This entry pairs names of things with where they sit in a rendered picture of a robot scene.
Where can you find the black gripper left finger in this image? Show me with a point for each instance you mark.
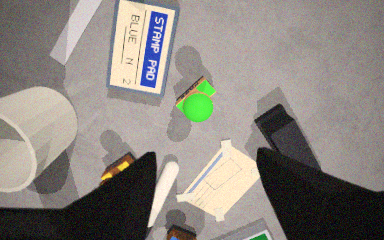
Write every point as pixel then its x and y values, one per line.
pixel 119 209

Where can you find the orange and blue rubber stamp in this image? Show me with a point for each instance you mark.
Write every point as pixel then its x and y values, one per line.
pixel 178 233

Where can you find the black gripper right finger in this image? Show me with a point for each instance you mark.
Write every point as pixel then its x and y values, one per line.
pixel 313 205

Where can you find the grey flat bar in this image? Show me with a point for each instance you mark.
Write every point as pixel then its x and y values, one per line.
pixel 74 29

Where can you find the cream cup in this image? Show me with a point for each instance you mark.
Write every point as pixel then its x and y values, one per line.
pixel 36 125

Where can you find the cream rounded cylinder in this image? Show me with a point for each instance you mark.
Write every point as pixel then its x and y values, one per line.
pixel 165 182

